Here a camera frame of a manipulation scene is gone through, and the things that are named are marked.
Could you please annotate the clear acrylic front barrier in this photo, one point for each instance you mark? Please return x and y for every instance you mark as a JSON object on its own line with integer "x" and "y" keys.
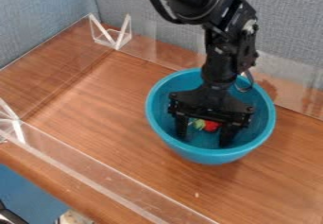
{"x": 88, "y": 183}

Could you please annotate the clear acrylic barrier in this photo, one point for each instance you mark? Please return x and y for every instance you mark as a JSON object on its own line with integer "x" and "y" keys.
{"x": 88, "y": 183}
{"x": 292, "y": 83}

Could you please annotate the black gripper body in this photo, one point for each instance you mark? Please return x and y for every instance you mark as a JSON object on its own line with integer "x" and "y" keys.
{"x": 208, "y": 100}

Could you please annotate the clear acrylic corner bracket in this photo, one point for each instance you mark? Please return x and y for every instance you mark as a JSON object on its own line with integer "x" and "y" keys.
{"x": 109, "y": 37}

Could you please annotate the clear acrylic back barrier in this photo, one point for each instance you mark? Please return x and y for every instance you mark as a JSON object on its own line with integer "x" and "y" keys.
{"x": 292, "y": 83}

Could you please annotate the blue plastic bowl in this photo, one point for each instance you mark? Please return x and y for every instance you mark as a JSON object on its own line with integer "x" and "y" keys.
{"x": 200, "y": 147}

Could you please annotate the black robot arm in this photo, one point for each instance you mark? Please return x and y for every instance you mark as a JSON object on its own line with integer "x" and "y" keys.
{"x": 230, "y": 24}

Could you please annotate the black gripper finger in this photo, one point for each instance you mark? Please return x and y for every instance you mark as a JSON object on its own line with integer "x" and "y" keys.
{"x": 182, "y": 121}
{"x": 227, "y": 133}

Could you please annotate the red toy strawberry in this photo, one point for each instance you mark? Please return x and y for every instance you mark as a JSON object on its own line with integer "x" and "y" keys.
{"x": 206, "y": 125}

